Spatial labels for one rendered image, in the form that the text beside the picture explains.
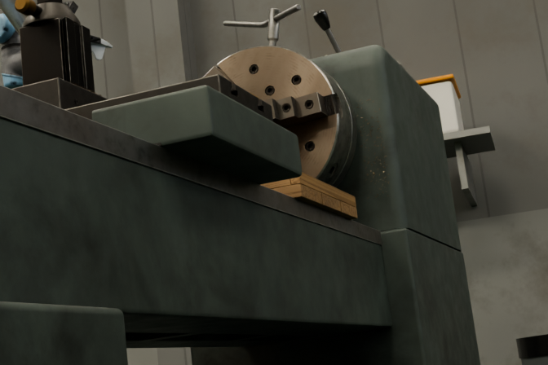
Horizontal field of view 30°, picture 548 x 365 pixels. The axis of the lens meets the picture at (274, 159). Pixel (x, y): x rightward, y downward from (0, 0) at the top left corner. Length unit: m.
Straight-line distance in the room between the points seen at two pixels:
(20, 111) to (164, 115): 0.27
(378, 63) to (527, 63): 3.39
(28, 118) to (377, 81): 1.24
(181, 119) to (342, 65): 0.99
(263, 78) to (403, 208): 0.37
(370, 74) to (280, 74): 0.21
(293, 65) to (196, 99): 0.84
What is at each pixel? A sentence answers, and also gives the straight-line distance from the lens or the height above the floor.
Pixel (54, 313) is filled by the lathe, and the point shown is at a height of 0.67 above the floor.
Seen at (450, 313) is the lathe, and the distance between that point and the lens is 2.27.
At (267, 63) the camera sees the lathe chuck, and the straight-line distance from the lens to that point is 1.96.
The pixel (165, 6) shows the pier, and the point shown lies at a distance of 5.68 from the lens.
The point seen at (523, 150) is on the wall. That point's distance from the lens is 5.32.
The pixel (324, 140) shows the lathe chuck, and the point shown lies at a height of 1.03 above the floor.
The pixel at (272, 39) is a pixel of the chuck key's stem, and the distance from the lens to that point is 2.01.
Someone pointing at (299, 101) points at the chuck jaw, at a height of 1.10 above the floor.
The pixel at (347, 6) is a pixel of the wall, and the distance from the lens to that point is 5.63.
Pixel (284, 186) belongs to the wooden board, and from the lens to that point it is 1.53.
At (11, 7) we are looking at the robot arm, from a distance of 2.55.
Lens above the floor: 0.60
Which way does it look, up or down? 12 degrees up
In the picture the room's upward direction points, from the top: 7 degrees counter-clockwise
